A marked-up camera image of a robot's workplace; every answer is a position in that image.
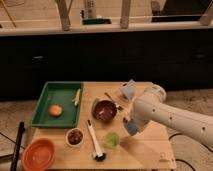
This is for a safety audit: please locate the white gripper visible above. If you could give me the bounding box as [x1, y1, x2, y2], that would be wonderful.
[130, 112, 150, 133]

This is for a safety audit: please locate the purple bowl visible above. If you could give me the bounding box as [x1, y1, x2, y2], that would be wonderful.
[92, 100, 117, 123]

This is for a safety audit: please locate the blue sponge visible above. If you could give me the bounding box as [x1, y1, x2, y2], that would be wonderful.
[124, 120, 138, 136]

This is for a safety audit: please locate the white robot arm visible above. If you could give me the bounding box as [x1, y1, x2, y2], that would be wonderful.
[126, 84, 213, 148]

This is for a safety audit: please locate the small white bowl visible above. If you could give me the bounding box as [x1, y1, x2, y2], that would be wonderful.
[66, 128, 84, 147]

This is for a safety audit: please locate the orange bowl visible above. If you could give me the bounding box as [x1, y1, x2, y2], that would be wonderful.
[21, 138, 56, 171]

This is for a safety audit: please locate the green plastic cup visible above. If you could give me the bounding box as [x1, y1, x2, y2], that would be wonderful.
[104, 132, 120, 149]

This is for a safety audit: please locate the yellow green banana toy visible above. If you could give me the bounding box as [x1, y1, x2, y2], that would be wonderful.
[72, 88, 81, 106]

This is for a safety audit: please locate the green plastic tray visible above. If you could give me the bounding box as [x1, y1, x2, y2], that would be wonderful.
[31, 81, 83, 129]

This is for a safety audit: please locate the orange peach fruit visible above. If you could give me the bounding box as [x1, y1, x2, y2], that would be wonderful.
[48, 104, 63, 117]

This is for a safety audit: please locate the green base white object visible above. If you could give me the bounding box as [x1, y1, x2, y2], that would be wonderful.
[81, 0, 112, 26]

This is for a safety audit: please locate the black pole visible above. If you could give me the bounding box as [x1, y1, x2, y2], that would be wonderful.
[10, 121, 25, 171]

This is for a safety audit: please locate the wooden handled utensil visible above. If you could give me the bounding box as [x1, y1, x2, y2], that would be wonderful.
[104, 92, 123, 111]

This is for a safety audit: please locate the white handled dish brush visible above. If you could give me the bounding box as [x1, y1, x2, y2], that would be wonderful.
[87, 120, 106, 162]

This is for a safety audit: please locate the black floor cable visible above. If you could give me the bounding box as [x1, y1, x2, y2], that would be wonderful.
[168, 132, 213, 171]

